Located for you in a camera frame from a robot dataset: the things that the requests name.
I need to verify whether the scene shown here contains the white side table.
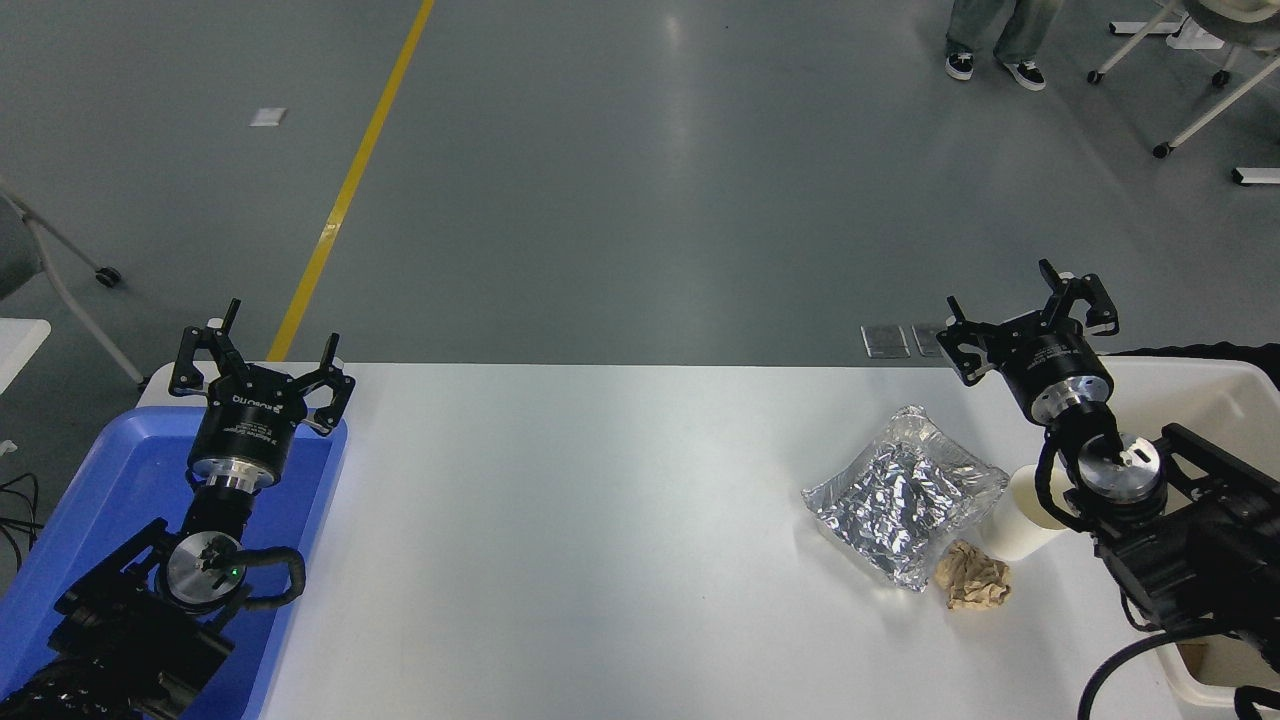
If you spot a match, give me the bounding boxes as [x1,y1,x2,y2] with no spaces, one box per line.
[0,318,53,396]

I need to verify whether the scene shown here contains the large pale plastic bin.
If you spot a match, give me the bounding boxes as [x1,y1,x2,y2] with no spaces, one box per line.
[1100,355,1280,713]

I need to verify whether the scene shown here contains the white paper cup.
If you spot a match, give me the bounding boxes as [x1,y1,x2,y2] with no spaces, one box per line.
[990,464,1077,563]

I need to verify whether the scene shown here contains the black loose cables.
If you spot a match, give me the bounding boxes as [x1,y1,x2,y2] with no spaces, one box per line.
[0,473,41,573]

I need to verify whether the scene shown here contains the crumpled tan paper ball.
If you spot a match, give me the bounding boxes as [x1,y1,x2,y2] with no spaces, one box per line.
[934,539,1013,612]

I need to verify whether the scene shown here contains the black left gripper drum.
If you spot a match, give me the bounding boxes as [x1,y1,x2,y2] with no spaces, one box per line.
[188,364,324,473]

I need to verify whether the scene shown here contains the blue plastic tray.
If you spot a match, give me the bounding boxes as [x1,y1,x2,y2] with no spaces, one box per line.
[0,405,349,720]

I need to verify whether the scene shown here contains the crumpled silver foil tray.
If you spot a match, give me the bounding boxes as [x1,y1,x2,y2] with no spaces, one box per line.
[800,404,1011,593]

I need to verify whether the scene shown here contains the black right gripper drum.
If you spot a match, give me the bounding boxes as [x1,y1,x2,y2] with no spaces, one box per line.
[984,317,1115,407]

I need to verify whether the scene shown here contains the grey chair with castor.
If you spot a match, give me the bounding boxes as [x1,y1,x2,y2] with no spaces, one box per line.
[0,180,147,391]

